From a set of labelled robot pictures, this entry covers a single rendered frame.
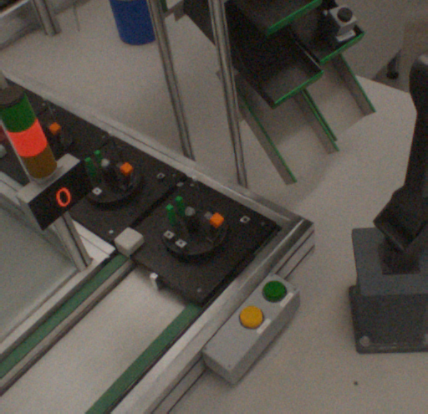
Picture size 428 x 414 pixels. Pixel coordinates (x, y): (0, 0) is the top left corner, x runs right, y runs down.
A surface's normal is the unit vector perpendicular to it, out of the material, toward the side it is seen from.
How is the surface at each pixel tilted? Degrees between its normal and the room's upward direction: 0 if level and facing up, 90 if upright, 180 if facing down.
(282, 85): 25
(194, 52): 0
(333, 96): 45
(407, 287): 0
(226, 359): 0
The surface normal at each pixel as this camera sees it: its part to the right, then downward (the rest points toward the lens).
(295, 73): 0.14, -0.39
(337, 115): 0.35, -0.11
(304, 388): -0.14, -0.67
